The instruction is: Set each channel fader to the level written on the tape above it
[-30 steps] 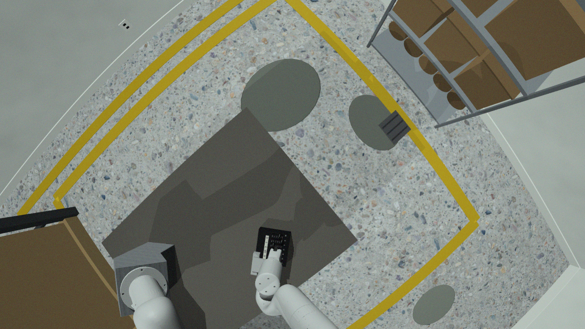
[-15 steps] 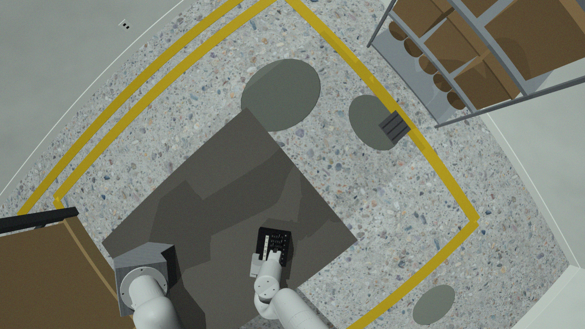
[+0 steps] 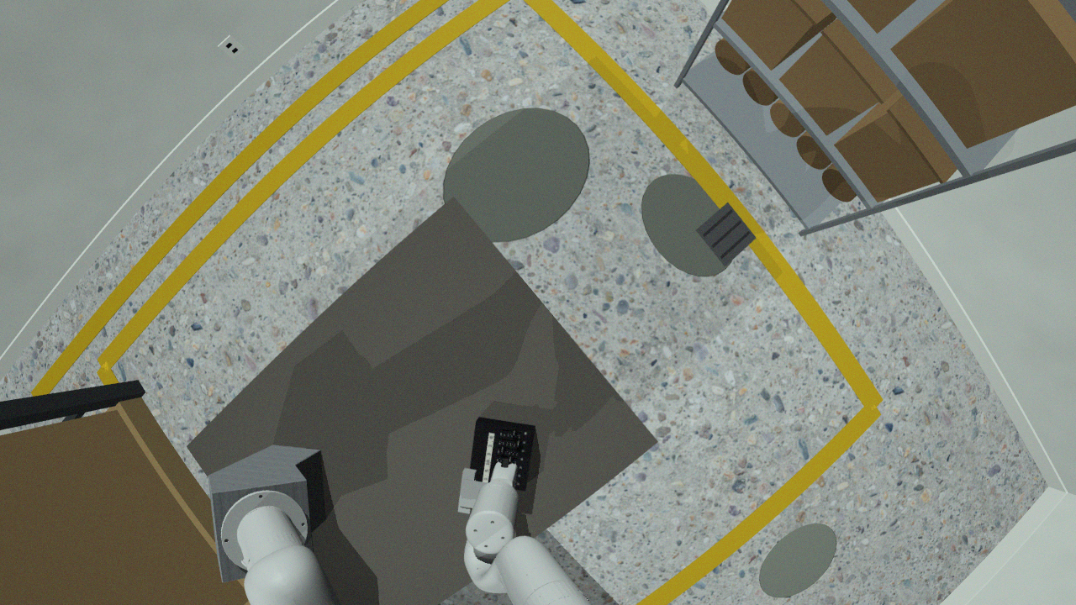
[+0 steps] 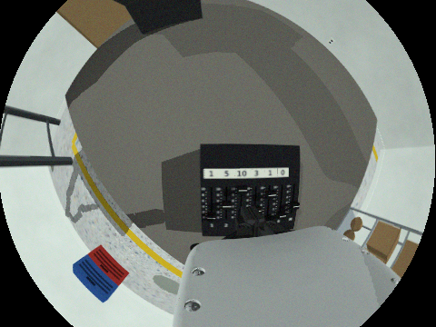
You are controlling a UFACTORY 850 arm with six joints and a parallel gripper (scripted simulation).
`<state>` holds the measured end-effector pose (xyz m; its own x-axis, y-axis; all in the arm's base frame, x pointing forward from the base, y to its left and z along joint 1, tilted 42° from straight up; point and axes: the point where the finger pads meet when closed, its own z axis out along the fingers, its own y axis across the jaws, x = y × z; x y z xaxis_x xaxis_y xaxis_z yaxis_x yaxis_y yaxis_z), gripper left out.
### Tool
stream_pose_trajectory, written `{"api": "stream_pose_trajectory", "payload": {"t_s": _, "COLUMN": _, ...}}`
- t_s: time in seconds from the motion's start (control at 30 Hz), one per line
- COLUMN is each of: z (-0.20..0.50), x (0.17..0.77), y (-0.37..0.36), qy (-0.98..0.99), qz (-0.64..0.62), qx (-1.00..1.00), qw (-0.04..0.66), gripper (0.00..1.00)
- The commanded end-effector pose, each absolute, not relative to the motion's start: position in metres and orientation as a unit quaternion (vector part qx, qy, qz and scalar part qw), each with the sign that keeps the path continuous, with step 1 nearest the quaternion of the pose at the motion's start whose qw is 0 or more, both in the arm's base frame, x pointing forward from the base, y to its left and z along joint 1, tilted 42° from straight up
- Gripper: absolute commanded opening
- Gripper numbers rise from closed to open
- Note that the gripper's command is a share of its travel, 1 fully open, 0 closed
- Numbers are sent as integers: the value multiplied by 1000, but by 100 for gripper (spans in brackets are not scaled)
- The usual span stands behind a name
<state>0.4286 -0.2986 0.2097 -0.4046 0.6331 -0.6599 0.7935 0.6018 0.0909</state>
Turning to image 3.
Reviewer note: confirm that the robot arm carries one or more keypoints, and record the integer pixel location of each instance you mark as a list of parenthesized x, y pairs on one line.
[(267, 531)]

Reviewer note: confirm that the black lighting desk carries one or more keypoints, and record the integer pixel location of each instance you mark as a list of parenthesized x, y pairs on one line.
[(489, 435)]

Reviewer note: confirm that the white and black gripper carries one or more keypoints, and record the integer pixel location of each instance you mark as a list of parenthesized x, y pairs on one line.
[(505, 473)]

